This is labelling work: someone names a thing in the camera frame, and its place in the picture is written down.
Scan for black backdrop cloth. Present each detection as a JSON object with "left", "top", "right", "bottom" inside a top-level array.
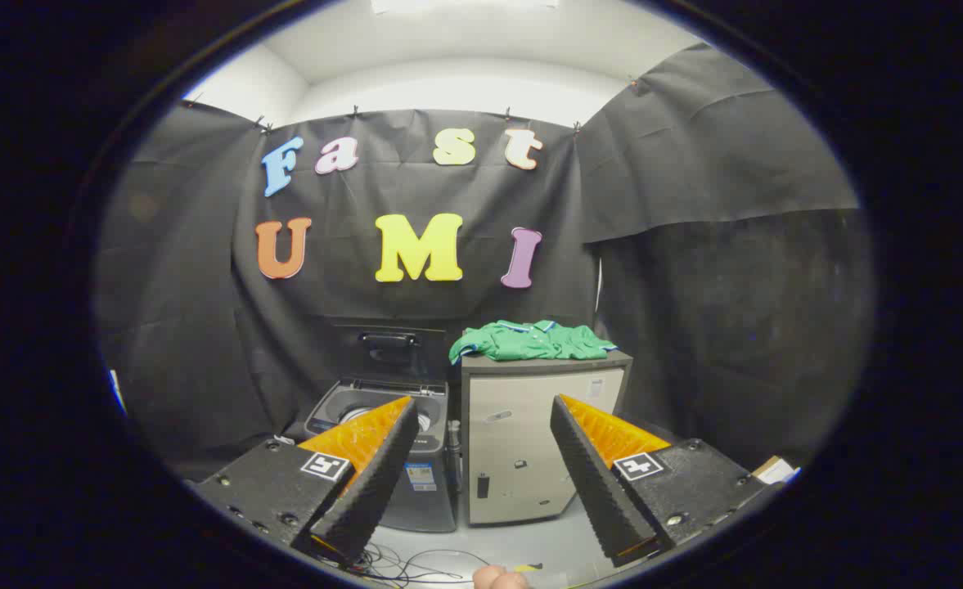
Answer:
[{"left": 92, "top": 43, "right": 875, "bottom": 483}]

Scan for cardboard box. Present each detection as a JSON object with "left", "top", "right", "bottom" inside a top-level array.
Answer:
[{"left": 753, "top": 456, "right": 801, "bottom": 485}]

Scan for green polo shirt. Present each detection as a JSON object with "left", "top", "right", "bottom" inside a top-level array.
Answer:
[{"left": 448, "top": 319, "right": 618, "bottom": 365}]

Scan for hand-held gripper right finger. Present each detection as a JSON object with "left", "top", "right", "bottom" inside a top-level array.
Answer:
[{"left": 550, "top": 393, "right": 786, "bottom": 567}]

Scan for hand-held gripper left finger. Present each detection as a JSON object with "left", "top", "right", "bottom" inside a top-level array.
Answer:
[{"left": 193, "top": 396, "right": 421, "bottom": 565}]

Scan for black cables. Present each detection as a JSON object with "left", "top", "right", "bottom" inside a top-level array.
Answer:
[{"left": 342, "top": 544, "right": 490, "bottom": 586}]

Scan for ceiling light panel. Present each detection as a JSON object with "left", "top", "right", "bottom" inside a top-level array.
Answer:
[{"left": 371, "top": 0, "right": 560, "bottom": 14}]

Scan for grey washing machine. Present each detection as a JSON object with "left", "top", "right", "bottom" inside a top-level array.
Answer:
[{"left": 304, "top": 378, "right": 459, "bottom": 533}]

